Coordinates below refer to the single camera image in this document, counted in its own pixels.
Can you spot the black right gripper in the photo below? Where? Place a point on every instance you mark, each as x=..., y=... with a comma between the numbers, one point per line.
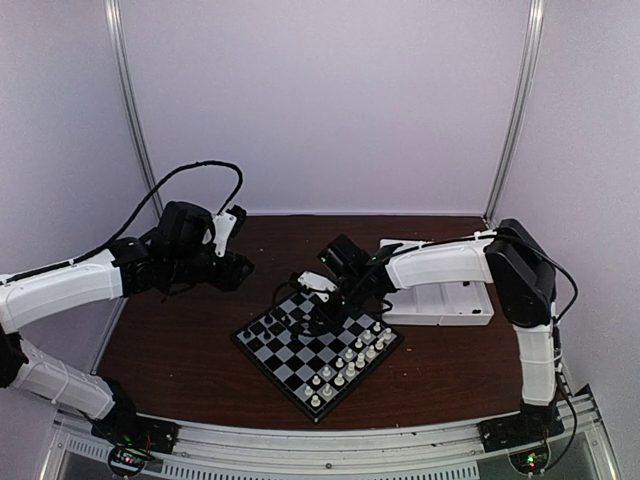
x=334, y=320

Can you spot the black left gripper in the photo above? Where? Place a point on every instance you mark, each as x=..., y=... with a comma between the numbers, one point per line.
x=230, y=278

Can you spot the black white chessboard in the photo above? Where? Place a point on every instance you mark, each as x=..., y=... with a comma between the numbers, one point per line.
x=282, y=358

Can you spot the white plastic divided tray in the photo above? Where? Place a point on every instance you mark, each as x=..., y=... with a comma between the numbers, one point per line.
x=428, y=280

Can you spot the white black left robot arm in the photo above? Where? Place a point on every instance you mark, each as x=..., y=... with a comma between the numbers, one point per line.
x=189, y=247

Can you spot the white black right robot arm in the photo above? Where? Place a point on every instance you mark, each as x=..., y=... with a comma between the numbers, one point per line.
x=524, y=278

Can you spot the white chess piece row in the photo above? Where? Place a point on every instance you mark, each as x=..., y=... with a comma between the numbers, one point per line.
x=342, y=363

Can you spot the pile of black chess pieces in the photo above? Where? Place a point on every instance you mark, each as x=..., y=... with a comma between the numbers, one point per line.
x=473, y=297

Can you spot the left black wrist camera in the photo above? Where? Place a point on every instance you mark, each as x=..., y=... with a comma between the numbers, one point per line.
x=238, y=216

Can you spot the left aluminium frame post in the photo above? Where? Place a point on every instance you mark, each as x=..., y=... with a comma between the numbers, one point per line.
x=118, y=42

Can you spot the aluminium frame post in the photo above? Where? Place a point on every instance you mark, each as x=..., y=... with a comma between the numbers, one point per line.
x=528, y=64
x=118, y=42

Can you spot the front aluminium rail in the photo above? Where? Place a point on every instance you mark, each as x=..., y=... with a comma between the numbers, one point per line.
x=440, y=451

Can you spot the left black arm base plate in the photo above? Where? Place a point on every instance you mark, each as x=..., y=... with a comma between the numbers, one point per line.
x=124, y=426

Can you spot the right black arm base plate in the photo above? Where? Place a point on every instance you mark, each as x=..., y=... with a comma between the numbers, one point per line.
x=530, y=425

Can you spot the right aluminium frame post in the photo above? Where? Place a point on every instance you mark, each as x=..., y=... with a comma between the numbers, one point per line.
x=528, y=64

